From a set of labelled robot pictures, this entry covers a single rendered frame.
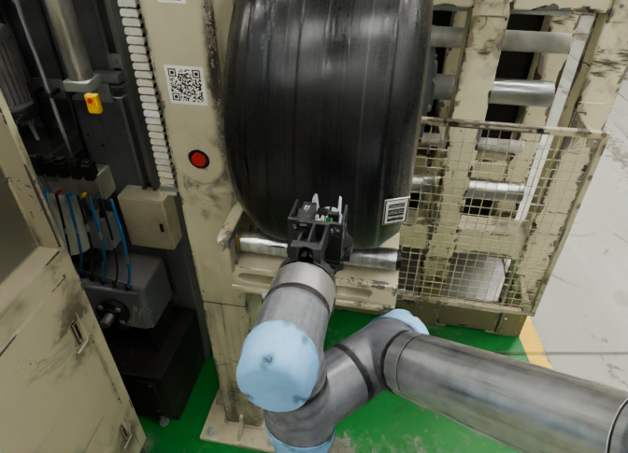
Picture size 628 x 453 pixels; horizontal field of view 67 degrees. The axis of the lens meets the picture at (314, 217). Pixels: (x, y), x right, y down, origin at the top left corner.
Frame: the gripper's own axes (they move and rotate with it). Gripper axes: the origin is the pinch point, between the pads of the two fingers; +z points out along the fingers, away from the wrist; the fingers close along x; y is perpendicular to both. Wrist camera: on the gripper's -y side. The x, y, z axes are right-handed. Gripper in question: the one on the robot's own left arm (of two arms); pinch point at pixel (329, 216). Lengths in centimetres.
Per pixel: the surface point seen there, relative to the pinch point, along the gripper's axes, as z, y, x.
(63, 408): -5, -55, 58
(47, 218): 8, -13, 58
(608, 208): 191, -89, -129
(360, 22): 5.7, 27.6, -2.2
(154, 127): 21.8, 3.1, 39.7
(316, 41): 4.0, 25.2, 3.5
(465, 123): 63, -5, -27
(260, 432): 32, -107, 24
